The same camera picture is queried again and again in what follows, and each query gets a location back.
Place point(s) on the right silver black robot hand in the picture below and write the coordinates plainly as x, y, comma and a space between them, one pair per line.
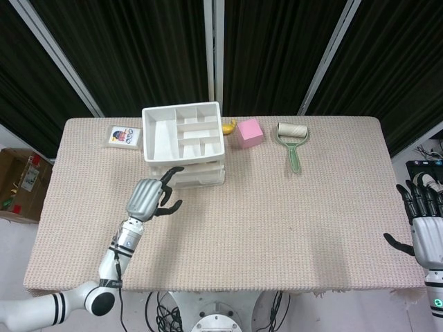
429, 238

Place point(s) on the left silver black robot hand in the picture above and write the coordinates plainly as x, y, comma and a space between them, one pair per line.
143, 200

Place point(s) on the clear plastic drawer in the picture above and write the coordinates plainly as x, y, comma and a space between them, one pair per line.
204, 184
204, 175
204, 166

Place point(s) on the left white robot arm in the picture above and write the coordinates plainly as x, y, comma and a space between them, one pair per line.
114, 256

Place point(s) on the grey robot base column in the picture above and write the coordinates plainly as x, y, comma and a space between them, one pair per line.
216, 311

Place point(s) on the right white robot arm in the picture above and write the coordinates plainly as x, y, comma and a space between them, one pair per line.
435, 290

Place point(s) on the white plastic drawer cabinet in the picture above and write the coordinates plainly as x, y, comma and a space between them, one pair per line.
162, 138

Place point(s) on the black and white sneaker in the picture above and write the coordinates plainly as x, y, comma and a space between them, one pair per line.
436, 181

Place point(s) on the small card box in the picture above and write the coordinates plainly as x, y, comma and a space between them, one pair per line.
123, 136

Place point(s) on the black electronic device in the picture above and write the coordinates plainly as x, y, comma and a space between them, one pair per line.
413, 166

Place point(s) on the beige waffle-weave tablecloth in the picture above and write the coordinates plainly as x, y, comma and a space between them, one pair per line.
242, 224

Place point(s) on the yellow banana toy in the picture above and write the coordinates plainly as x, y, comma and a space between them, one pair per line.
229, 128

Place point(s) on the brown cardboard box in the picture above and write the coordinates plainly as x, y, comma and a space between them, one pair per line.
20, 183

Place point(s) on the pink cube block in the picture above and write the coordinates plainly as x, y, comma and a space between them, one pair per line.
250, 133

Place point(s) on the black curtain panel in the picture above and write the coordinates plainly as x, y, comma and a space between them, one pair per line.
398, 69
277, 52
138, 52
24, 86

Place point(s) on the green lint roller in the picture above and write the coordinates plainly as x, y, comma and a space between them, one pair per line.
292, 133

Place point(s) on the grey metal frame post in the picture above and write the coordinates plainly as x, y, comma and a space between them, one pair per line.
214, 52
59, 58
328, 52

